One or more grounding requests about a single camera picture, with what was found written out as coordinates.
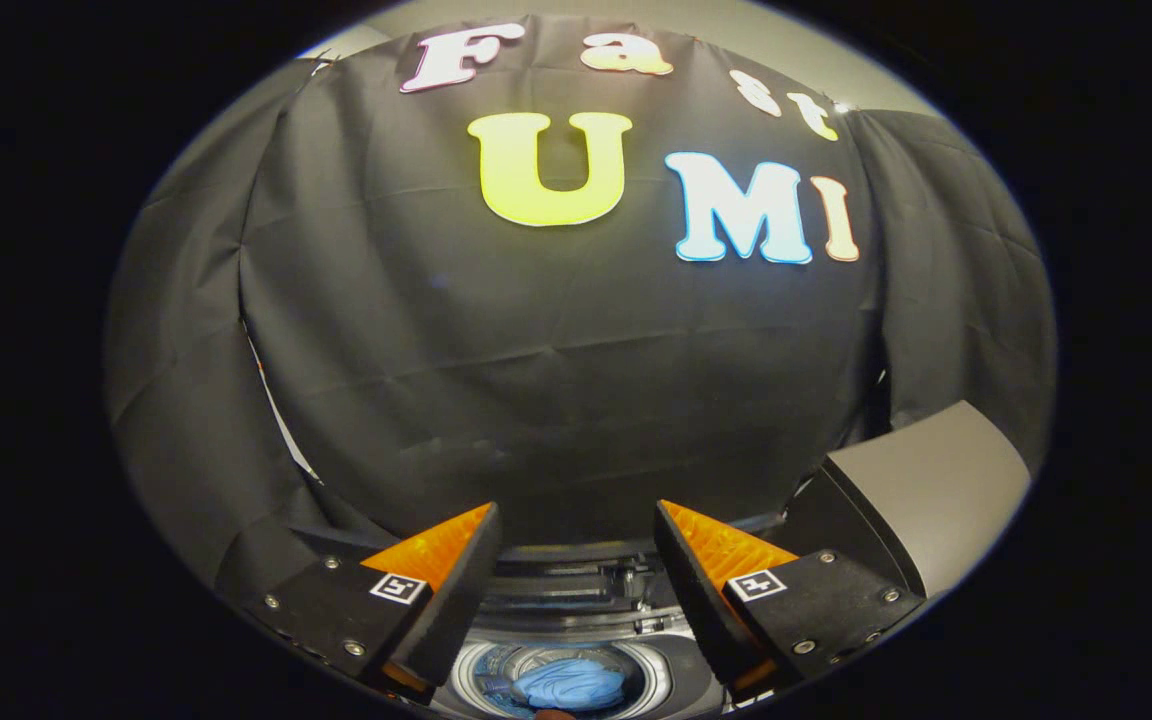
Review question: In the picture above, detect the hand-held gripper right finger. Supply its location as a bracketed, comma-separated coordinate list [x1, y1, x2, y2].
[652, 499, 929, 701]

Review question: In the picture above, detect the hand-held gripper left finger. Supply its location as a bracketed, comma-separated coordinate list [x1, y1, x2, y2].
[244, 501, 503, 703]

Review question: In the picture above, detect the grey washing machine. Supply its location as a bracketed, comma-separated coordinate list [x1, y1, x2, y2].
[431, 635, 737, 720]

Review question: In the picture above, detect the light blue polo shirt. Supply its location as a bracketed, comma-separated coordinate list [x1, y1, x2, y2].
[511, 657, 627, 713]

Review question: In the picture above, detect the beige cabinet with black top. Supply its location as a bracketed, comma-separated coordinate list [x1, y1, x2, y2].
[786, 400, 1032, 601]

